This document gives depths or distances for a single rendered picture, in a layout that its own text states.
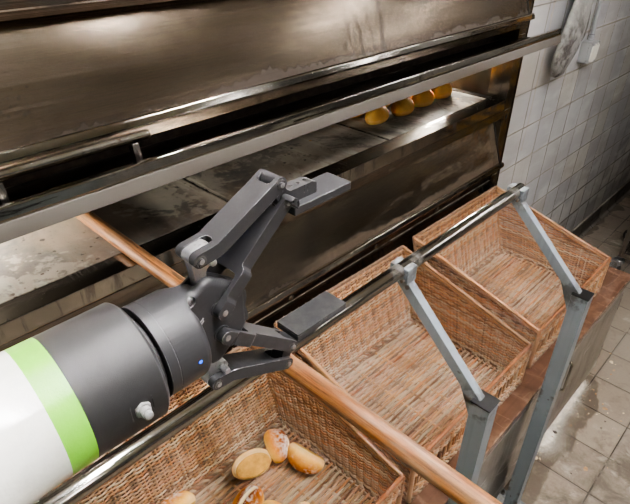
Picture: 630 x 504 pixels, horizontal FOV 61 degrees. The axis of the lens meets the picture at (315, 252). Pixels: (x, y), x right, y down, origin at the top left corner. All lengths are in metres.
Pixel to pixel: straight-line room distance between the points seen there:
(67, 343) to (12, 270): 0.80
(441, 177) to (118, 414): 1.59
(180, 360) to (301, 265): 1.02
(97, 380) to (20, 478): 0.06
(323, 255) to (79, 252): 0.62
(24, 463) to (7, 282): 0.79
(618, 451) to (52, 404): 2.29
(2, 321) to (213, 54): 0.59
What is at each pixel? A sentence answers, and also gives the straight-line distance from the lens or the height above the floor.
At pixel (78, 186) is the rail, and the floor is 1.44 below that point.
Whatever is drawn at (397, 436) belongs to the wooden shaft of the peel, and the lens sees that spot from 0.71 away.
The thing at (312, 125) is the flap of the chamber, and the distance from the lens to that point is 1.05.
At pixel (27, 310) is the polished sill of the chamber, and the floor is 1.18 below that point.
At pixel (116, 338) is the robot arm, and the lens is 0.37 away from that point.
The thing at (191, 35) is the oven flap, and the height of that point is 1.57.
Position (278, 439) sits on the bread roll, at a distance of 1.40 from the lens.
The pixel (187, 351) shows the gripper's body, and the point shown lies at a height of 1.50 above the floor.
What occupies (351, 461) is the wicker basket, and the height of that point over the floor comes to 0.65.
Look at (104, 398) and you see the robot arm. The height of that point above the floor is 1.50.
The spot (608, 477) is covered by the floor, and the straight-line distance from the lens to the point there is 2.38.
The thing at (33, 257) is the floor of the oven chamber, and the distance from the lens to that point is 1.19.
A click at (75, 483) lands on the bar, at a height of 1.17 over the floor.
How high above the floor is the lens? 1.76
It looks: 33 degrees down
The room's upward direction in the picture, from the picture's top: straight up
